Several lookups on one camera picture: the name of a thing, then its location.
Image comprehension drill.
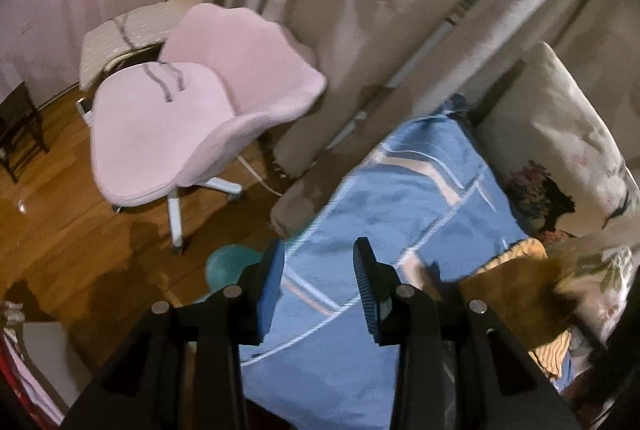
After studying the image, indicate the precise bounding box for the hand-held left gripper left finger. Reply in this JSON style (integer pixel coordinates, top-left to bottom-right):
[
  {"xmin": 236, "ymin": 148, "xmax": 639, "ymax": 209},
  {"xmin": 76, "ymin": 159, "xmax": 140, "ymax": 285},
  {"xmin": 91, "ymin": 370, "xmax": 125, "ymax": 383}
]
[{"xmin": 60, "ymin": 237, "xmax": 286, "ymax": 430}]

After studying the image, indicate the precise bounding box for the blue plaid bedsheet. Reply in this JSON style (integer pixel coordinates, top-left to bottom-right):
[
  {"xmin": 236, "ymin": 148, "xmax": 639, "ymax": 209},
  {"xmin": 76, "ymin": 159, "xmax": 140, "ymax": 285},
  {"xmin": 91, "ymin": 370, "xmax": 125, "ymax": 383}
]
[{"xmin": 239, "ymin": 107, "xmax": 576, "ymax": 430}]

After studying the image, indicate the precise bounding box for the leaf print pillow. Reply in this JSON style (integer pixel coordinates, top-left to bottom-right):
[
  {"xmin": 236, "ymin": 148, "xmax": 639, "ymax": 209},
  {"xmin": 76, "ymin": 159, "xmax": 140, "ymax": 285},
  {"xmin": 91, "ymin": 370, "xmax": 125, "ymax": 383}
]
[{"xmin": 550, "ymin": 230, "xmax": 640, "ymax": 346}]

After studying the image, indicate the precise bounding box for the white box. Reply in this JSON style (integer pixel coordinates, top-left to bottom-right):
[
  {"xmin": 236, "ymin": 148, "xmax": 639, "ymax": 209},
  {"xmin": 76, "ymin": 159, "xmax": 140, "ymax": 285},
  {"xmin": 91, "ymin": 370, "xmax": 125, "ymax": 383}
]
[{"xmin": 20, "ymin": 320, "xmax": 94, "ymax": 397}]

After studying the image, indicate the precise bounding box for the teal round stool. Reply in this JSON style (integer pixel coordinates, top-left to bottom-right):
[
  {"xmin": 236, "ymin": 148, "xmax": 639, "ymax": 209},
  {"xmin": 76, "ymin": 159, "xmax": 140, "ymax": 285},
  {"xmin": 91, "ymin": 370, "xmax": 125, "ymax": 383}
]
[{"xmin": 205, "ymin": 245, "xmax": 266, "ymax": 307}]

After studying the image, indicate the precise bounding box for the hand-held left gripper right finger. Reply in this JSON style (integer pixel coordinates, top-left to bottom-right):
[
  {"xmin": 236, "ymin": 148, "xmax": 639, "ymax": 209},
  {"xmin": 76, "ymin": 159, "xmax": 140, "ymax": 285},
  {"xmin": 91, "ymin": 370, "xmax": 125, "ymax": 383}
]
[{"xmin": 352, "ymin": 237, "xmax": 584, "ymax": 430}]

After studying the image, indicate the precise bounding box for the dark wooden stool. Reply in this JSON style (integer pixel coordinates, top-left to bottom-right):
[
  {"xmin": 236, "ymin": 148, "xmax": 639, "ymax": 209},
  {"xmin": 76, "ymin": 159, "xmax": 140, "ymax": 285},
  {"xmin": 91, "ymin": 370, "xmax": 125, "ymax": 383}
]
[{"xmin": 0, "ymin": 81, "xmax": 51, "ymax": 185}]

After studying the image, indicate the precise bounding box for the flower bouquet print pillow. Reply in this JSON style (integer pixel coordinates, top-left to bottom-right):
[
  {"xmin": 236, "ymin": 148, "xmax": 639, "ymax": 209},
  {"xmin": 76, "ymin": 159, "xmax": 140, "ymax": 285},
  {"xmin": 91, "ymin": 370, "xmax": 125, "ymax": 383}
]
[{"xmin": 475, "ymin": 41, "xmax": 640, "ymax": 237}]

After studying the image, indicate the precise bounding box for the white floor cable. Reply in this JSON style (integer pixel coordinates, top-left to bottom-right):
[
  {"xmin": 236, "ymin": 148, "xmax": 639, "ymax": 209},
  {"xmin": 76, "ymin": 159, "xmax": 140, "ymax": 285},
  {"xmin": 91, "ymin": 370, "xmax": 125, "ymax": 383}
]
[{"xmin": 235, "ymin": 155, "xmax": 286, "ymax": 198}]

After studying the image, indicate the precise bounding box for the pink swivel chair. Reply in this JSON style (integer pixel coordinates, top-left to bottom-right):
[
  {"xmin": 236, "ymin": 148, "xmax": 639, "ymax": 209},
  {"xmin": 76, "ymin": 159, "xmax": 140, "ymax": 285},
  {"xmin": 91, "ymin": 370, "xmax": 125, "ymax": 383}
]
[{"xmin": 90, "ymin": 2, "xmax": 328, "ymax": 257}]

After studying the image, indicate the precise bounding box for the yellow striped towel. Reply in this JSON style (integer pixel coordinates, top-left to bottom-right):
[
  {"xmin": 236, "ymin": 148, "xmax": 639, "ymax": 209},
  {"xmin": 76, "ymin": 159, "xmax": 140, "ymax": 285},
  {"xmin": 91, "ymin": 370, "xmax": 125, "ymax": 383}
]
[{"xmin": 415, "ymin": 237, "xmax": 576, "ymax": 381}]

